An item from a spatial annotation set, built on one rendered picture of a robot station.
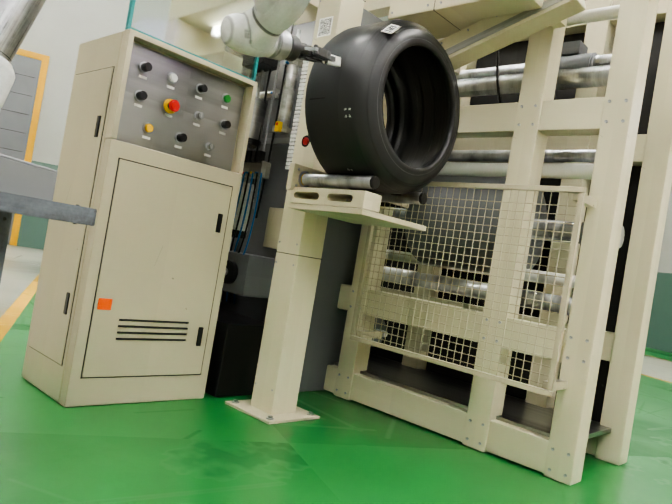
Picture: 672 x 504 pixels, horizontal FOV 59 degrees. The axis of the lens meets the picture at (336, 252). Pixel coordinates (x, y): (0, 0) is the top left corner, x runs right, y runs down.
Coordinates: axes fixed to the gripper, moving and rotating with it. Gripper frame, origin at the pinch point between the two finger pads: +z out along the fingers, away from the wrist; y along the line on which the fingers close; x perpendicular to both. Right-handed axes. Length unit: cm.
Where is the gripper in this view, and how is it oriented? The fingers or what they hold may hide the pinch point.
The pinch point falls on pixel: (332, 60)
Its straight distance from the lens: 200.9
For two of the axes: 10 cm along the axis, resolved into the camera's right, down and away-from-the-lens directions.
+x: -0.6, 9.9, 1.0
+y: -7.2, -1.1, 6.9
